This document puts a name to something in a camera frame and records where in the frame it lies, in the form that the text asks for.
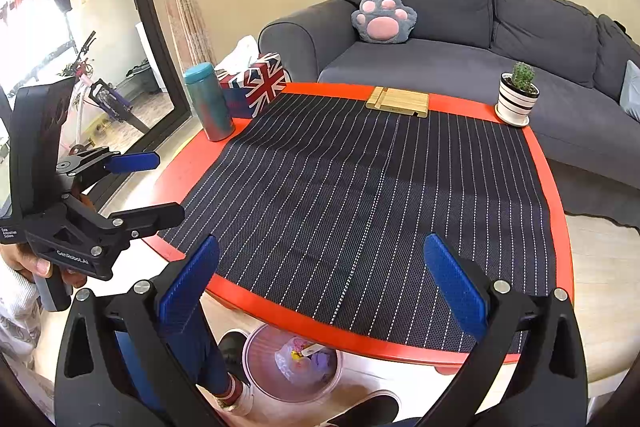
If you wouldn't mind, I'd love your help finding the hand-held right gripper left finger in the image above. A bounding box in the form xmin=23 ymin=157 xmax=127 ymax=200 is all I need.
xmin=54 ymin=234 xmax=223 ymax=427

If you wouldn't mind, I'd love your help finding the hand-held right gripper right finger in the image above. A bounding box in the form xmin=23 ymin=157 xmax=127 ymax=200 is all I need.
xmin=422 ymin=233 xmax=590 ymax=427

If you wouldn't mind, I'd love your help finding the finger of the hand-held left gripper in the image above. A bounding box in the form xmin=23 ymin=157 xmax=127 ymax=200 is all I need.
xmin=60 ymin=194 xmax=187 ymax=255
xmin=54 ymin=146 xmax=162 ymax=198

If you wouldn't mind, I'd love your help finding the pink translucent trash bin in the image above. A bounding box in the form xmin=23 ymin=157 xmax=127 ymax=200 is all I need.
xmin=242 ymin=324 xmax=346 ymax=404

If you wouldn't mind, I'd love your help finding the purple paper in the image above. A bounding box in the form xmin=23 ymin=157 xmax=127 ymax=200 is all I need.
xmin=309 ymin=352 xmax=335 ymax=378

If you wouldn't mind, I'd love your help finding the person's left forearm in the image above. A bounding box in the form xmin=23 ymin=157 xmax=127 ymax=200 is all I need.
xmin=0 ymin=264 xmax=43 ymax=353

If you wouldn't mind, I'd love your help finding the person's left hand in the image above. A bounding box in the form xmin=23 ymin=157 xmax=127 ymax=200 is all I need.
xmin=0 ymin=245 xmax=86 ymax=291

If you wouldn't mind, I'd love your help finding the person's left shoe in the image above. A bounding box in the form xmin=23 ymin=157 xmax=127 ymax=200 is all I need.
xmin=217 ymin=329 xmax=257 ymax=414

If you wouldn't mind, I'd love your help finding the person's shoe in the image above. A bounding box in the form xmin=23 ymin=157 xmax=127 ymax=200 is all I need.
xmin=325 ymin=394 xmax=402 ymax=427
xmin=217 ymin=329 xmax=257 ymax=414

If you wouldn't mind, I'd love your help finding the teal thermos bottle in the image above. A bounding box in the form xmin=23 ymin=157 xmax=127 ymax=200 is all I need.
xmin=182 ymin=62 xmax=236 ymax=142

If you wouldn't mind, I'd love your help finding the black framed mirror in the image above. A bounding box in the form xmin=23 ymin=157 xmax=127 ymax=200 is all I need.
xmin=0 ymin=0 xmax=193 ymax=208

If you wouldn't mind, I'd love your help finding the crumpled clear plastic wrap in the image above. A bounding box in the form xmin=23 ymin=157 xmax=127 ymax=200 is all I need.
xmin=274 ymin=341 xmax=301 ymax=380

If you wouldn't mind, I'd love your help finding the black white striped table mat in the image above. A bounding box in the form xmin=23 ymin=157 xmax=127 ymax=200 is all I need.
xmin=157 ymin=92 xmax=558 ymax=355

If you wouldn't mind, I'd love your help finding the flag print tissue box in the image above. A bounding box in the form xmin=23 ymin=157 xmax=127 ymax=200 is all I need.
xmin=215 ymin=53 xmax=288 ymax=119

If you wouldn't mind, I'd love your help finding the white tissue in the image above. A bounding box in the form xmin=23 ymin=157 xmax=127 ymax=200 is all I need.
xmin=216 ymin=35 xmax=260 ymax=75

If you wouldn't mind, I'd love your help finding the person's right shoe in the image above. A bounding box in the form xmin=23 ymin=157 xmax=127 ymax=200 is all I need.
xmin=325 ymin=394 xmax=402 ymax=427

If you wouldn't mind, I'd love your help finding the wooden phone stand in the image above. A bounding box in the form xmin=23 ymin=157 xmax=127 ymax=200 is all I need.
xmin=364 ymin=86 xmax=431 ymax=118

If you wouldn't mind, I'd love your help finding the potted cactus striped pot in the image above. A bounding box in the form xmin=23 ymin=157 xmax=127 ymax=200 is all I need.
xmin=495 ymin=62 xmax=541 ymax=128

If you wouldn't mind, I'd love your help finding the dark grey sofa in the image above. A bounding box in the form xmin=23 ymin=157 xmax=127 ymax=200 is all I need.
xmin=257 ymin=0 xmax=640 ymax=175

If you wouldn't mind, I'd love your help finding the light blue cushion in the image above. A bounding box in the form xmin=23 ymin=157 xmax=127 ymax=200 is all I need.
xmin=619 ymin=59 xmax=640 ymax=122

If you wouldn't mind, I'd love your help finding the grey pink paw cushion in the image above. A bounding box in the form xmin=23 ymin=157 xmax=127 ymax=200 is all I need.
xmin=351 ymin=0 xmax=418 ymax=44

